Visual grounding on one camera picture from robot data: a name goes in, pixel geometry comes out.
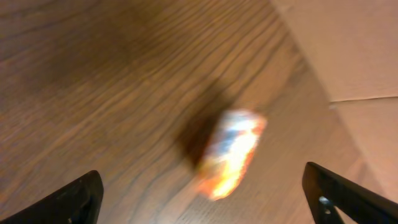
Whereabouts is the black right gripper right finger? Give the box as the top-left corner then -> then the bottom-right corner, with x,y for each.
302,162 -> 397,224

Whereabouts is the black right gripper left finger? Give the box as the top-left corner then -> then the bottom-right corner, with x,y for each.
1,170 -> 104,224

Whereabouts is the small orange tissue pack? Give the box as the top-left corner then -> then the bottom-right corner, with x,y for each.
198,109 -> 267,201

